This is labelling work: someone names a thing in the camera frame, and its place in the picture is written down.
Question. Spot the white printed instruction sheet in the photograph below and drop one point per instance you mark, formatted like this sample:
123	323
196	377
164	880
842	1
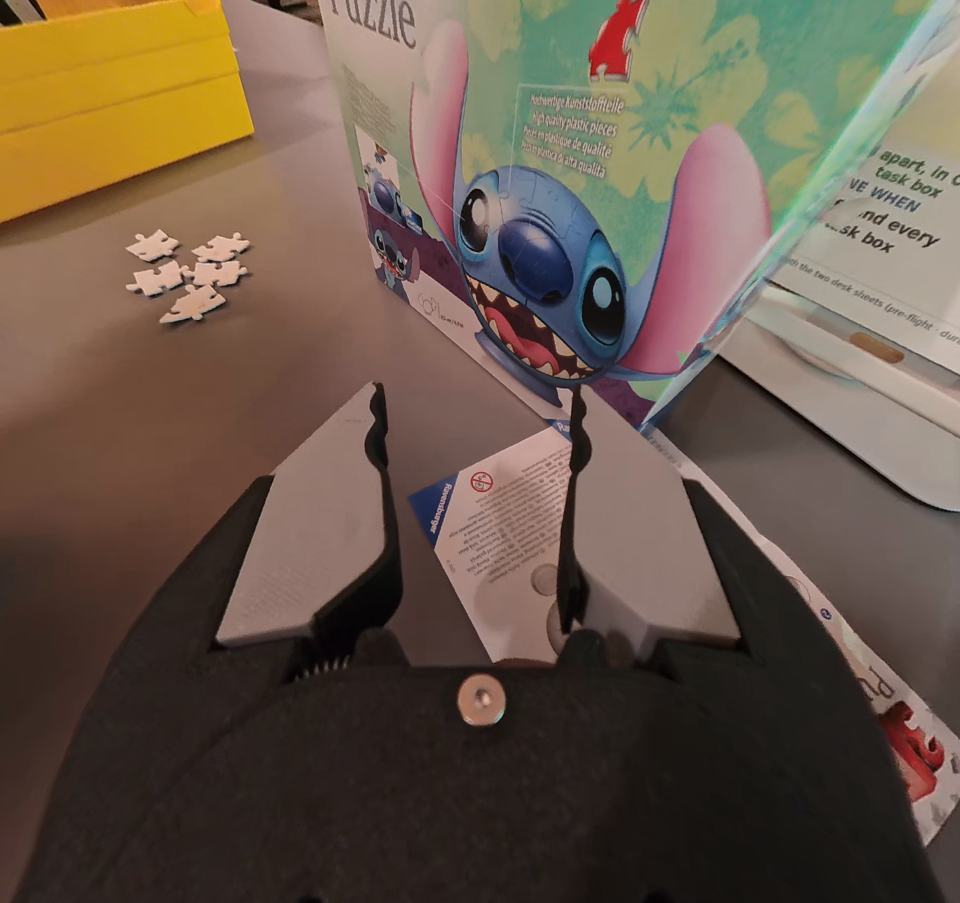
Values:
900	280

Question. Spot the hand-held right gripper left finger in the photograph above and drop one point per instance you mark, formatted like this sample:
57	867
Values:
311	543

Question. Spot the white plastic tray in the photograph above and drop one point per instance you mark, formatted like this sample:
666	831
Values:
862	423

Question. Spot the white puzzle piece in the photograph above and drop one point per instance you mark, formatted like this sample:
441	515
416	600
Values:
152	245
216	273
193	304
220	247
157	277

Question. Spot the white instruction leaflet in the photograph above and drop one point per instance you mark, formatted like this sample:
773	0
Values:
495	528

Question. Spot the yellow plastic bin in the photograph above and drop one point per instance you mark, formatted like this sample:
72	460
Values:
112	108

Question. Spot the cartoon printed puzzle box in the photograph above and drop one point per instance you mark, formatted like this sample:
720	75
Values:
675	55

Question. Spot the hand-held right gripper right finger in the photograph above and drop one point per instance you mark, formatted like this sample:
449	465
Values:
649	558

